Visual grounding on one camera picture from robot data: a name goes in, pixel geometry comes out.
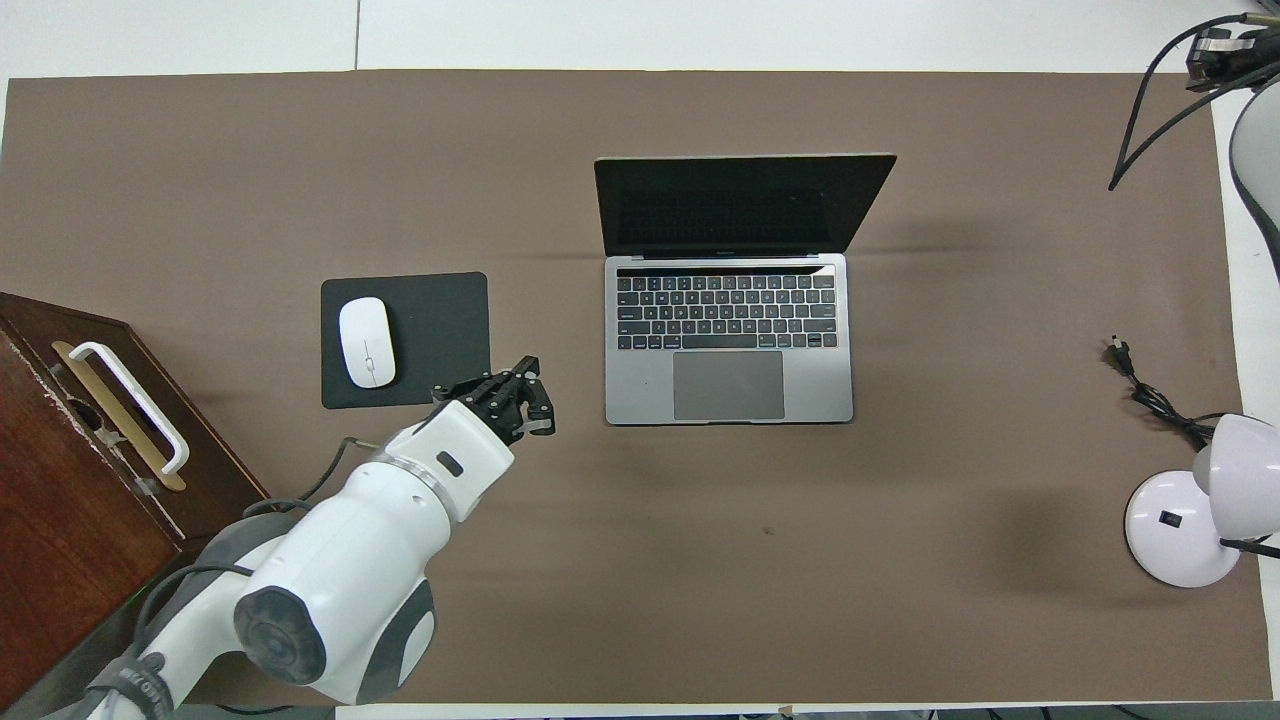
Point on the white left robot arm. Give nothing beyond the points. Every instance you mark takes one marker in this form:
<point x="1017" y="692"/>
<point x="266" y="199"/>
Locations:
<point x="350" y="560"/>

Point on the brown table mat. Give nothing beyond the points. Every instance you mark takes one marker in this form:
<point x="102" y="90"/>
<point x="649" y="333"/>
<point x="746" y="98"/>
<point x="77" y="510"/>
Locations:
<point x="700" y="560"/>

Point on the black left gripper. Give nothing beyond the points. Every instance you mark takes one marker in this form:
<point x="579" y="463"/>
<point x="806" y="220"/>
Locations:
<point x="492" y="400"/>

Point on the white computer mouse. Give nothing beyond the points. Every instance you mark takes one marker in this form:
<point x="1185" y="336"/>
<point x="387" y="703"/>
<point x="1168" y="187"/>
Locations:
<point x="366" y="340"/>

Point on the dark brown wooden box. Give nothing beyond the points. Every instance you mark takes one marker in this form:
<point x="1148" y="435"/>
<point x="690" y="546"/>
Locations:
<point x="60" y="520"/>

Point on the black mouse pad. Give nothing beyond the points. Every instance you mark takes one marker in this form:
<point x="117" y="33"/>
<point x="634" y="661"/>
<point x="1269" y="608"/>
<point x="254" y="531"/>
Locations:
<point x="440" y="340"/>

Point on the white desk lamp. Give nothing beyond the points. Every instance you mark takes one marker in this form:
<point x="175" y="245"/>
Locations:
<point x="1170" y="540"/>

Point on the silver grey laptop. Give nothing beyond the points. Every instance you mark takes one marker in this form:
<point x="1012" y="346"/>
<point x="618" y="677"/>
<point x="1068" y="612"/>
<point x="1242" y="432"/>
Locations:
<point x="760" y="390"/>

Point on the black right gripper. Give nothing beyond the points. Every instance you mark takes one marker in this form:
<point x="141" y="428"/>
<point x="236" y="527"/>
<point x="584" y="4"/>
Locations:
<point x="1225" y="55"/>

